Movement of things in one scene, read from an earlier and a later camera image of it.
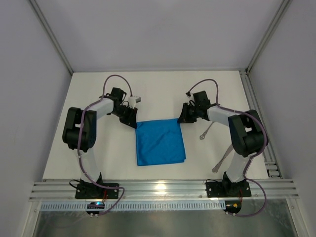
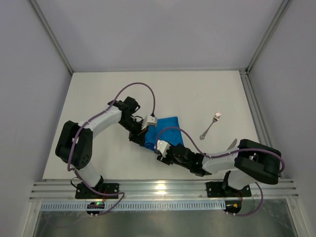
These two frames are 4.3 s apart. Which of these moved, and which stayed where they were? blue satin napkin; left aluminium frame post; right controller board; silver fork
Moved: blue satin napkin
Stayed: left aluminium frame post; silver fork; right controller board
